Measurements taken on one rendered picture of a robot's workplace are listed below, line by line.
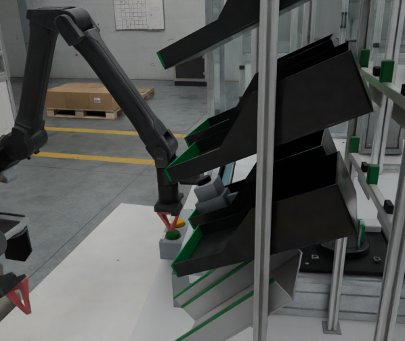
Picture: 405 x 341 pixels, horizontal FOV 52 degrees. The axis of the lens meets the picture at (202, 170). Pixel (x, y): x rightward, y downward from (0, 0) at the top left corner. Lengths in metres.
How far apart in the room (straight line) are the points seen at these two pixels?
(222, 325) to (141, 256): 0.68
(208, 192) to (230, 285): 0.18
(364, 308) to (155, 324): 0.50
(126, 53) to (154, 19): 1.06
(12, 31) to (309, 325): 11.06
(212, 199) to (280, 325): 0.41
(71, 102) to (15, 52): 5.10
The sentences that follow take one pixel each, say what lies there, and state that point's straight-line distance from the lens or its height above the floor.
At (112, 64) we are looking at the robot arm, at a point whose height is 1.45.
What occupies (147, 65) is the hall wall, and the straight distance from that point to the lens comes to 9.90.
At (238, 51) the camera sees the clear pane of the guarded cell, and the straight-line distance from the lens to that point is 2.35.
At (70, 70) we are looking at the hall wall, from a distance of 10.87.
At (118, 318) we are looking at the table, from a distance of 1.12.
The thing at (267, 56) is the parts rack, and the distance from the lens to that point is 0.48.
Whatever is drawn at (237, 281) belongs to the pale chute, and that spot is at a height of 1.10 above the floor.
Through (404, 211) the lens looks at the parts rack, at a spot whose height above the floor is 1.35.
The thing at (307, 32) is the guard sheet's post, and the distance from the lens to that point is 1.19.
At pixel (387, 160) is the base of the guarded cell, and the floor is 0.86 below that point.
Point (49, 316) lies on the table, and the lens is 1.18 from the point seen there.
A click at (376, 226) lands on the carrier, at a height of 0.99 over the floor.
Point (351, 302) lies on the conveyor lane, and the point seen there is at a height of 0.91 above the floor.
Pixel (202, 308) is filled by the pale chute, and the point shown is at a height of 1.02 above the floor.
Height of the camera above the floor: 1.58
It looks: 22 degrees down
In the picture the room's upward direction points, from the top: 2 degrees counter-clockwise
